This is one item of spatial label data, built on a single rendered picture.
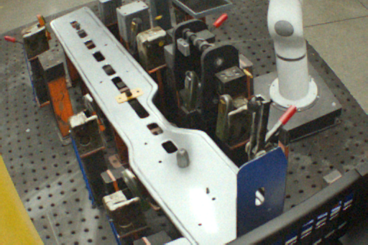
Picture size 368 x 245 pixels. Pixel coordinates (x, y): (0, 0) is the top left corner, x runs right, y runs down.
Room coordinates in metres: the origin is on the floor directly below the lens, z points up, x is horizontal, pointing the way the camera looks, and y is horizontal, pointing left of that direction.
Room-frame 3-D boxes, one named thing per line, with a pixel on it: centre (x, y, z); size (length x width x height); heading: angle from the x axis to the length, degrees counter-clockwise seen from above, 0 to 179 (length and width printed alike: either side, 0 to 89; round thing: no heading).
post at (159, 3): (1.98, 0.04, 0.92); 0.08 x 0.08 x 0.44; 24
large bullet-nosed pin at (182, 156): (1.09, 0.02, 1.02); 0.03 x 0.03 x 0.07
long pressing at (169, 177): (1.41, 0.17, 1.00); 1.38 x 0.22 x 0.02; 24
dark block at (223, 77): (1.28, -0.13, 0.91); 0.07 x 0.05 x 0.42; 114
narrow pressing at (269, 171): (0.72, -0.13, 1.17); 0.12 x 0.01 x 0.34; 114
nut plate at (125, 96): (1.40, 0.16, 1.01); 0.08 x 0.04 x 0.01; 113
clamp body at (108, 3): (2.01, 0.24, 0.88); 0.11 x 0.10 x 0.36; 114
